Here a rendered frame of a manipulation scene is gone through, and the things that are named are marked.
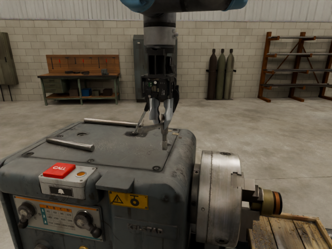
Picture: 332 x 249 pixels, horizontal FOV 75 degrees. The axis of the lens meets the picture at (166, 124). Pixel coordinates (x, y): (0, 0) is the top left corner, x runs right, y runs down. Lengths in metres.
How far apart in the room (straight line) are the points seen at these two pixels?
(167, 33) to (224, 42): 7.08
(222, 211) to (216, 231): 0.07
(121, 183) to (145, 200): 0.08
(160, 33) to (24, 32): 7.69
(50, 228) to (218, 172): 0.56
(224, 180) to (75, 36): 7.15
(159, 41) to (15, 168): 0.54
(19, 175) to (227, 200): 0.59
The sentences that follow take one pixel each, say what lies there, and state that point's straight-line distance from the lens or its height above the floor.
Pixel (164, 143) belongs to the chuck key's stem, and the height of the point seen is 1.31.
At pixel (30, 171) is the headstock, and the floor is 1.25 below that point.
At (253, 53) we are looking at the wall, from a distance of 7.94.
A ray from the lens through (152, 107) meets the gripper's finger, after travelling 0.57.
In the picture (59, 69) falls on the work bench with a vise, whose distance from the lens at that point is 7.74.
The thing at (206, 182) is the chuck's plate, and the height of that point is 1.20.
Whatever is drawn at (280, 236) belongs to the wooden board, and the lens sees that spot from 1.05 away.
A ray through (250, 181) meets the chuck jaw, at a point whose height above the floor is 1.20.
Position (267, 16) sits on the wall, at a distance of 8.20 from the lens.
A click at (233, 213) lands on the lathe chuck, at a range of 0.69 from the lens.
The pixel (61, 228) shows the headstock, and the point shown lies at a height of 1.05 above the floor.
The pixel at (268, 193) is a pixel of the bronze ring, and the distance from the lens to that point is 0.83.
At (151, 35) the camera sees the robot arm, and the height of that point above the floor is 1.60.
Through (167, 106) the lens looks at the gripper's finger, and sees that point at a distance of 0.55.
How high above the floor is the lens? 1.57
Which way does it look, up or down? 19 degrees down
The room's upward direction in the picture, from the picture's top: straight up
